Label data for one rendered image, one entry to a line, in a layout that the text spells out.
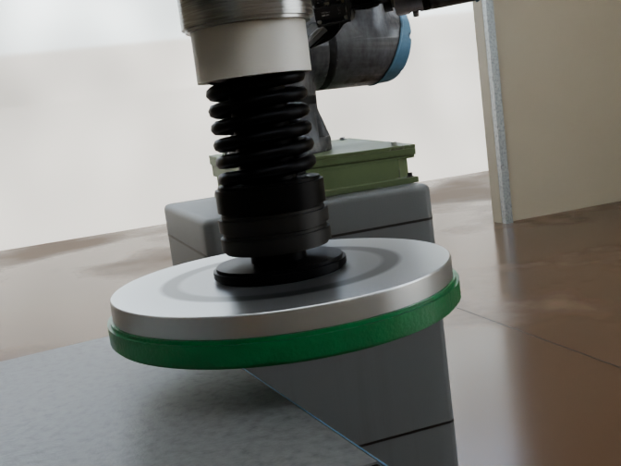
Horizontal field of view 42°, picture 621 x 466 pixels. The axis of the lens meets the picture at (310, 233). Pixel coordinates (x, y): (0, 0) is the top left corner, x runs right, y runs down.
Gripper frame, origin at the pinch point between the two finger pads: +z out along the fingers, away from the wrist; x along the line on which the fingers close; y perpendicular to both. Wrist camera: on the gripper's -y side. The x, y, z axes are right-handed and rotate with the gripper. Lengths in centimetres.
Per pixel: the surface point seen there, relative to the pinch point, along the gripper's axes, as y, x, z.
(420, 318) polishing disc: 93, 13, -25
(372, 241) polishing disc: 79, 14, -21
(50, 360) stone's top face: 84, 17, 3
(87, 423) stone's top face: 97, 16, -6
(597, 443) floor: -68, 133, -51
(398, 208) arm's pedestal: 2.0, 35.4, -15.5
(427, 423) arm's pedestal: 8, 73, -15
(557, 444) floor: -69, 132, -41
